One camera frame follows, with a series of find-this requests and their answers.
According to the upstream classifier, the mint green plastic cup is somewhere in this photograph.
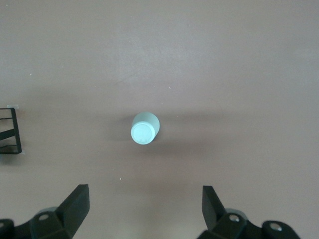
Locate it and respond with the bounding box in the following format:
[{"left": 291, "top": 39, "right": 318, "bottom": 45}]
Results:
[{"left": 130, "top": 112, "right": 160, "bottom": 146}]

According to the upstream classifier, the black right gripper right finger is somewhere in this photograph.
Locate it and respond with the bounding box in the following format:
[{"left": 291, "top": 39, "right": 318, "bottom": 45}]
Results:
[{"left": 196, "top": 185, "right": 300, "bottom": 239}]

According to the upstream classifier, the black wire cup rack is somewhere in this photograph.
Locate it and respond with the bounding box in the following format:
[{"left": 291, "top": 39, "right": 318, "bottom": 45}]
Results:
[{"left": 0, "top": 106, "right": 25, "bottom": 156}]

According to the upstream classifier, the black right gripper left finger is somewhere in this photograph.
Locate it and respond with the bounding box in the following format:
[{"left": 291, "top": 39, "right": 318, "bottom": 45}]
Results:
[{"left": 0, "top": 184, "right": 90, "bottom": 239}]

